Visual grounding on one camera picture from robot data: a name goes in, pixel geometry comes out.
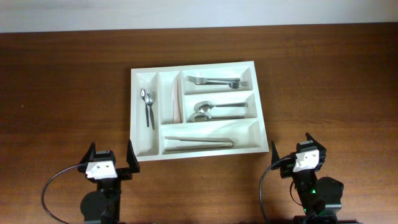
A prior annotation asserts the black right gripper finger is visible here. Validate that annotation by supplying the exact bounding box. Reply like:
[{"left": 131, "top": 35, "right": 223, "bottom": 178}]
[
  {"left": 305, "top": 133, "right": 323, "bottom": 148},
  {"left": 271, "top": 140, "right": 280, "bottom": 170}
]

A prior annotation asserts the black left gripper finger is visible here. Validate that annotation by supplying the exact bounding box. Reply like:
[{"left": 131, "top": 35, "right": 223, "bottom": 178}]
[
  {"left": 80, "top": 142, "right": 96, "bottom": 164},
  {"left": 126, "top": 140, "right": 140, "bottom": 173}
]

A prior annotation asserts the small teaspoon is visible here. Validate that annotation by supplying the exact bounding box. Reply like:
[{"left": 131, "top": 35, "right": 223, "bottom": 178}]
[
  {"left": 140, "top": 89, "right": 149, "bottom": 127},
  {"left": 146, "top": 92, "right": 155, "bottom": 130}
]

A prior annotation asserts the steel tablespoon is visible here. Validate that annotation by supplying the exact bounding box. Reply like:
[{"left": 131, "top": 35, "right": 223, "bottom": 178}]
[
  {"left": 194, "top": 101, "right": 248, "bottom": 113},
  {"left": 189, "top": 113, "right": 245, "bottom": 123}
]

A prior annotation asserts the pink plastic knife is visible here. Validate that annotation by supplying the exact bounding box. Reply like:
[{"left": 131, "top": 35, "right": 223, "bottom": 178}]
[{"left": 170, "top": 80, "right": 181, "bottom": 123}]

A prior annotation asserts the steel fork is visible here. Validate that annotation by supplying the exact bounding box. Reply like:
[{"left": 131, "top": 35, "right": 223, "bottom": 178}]
[
  {"left": 187, "top": 76, "right": 240, "bottom": 85},
  {"left": 205, "top": 81, "right": 249, "bottom": 89}
]

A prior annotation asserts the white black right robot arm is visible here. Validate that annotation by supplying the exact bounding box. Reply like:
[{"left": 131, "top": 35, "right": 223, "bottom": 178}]
[{"left": 271, "top": 133, "right": 344, "bottom": 224}]

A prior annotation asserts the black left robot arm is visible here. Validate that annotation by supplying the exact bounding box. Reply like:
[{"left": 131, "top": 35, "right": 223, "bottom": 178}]
[{"left": 78, "top": 141, "right": 140, "bottom": 224}]

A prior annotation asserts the white plastic cutlery tray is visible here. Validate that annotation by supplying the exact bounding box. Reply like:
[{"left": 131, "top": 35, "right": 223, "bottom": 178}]
[{"left": 130, "top": 61, "right": 269, "bottom": 161}]

